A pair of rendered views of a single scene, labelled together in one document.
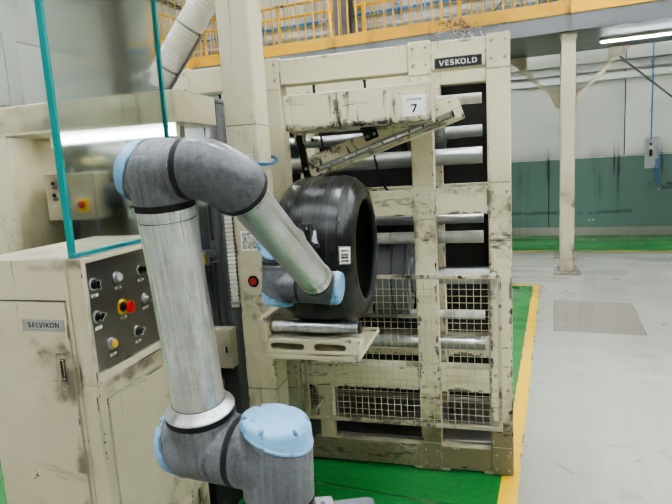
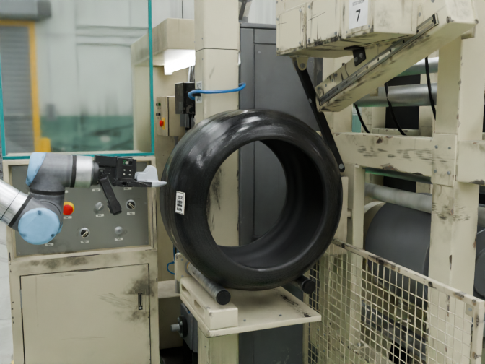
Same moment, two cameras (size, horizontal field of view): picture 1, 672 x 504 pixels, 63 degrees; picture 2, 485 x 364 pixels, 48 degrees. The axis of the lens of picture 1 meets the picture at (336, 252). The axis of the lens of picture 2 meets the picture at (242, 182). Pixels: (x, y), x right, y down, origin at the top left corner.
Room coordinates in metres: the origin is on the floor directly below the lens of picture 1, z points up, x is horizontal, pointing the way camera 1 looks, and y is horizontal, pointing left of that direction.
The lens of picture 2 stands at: (1.07, -1.33, 1.43)
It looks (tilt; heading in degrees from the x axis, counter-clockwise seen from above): 7 degrees down; 54
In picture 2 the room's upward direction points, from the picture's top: straight up
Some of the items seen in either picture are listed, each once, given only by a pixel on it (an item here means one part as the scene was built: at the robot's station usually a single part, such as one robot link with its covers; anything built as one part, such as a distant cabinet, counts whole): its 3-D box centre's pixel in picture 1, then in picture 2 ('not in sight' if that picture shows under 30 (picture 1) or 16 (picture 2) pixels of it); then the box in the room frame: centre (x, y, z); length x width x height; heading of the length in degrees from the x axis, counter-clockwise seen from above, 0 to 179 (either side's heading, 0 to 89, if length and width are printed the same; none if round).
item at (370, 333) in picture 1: (326, 341); (246, 305); (2.10, 0.06, 0.80); 0.37 x 0.36 x 0.02; 164
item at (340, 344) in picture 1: (315, 343); (206, 300); (1.97, 0.10, 0.84); 0.36 x 0.09 x 0.06; 74
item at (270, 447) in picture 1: (273, 453); not in sight; (1.08, 0.16, 0.89); 0.17 x 0.15 x 0.18; 69
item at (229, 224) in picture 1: (234, 247); not in sight; (2.15, 0.40, 1.19); 0.05 x 0.04 x 0.48; 164
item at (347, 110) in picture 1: (361, 110); (351, 24); (2.35, -0.14, 1.71); 0.61 x 0.25 x 0.15; 74
